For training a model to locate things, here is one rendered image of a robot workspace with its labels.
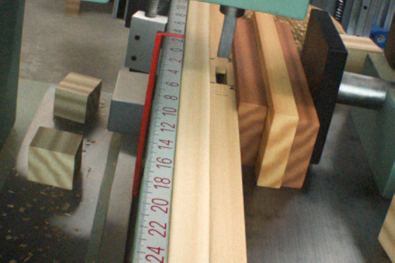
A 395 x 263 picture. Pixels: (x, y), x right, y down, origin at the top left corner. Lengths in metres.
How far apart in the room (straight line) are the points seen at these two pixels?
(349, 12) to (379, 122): 0.82
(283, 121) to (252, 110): 0.03
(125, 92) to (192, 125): 0.26
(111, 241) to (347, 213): 0.18
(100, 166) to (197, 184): 0.29
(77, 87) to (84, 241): 0.22
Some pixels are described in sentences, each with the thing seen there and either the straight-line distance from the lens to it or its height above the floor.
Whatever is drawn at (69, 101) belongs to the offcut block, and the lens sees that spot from 0.73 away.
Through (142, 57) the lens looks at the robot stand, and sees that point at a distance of 1.15.
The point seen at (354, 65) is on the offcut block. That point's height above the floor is 0.93.
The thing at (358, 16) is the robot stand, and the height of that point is 0.80.
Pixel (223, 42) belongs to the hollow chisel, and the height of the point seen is 0.96.
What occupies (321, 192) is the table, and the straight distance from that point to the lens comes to 0.50.
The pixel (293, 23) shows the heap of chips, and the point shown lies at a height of 0.92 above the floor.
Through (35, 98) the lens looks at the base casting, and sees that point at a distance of 0.77.
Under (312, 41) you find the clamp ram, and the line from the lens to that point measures 0.54.
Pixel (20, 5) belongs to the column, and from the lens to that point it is 0.64.
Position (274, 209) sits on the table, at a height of 0.90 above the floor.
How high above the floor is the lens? 1.15
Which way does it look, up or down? 26 degrees down
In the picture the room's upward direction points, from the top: 11 degrees clockwise
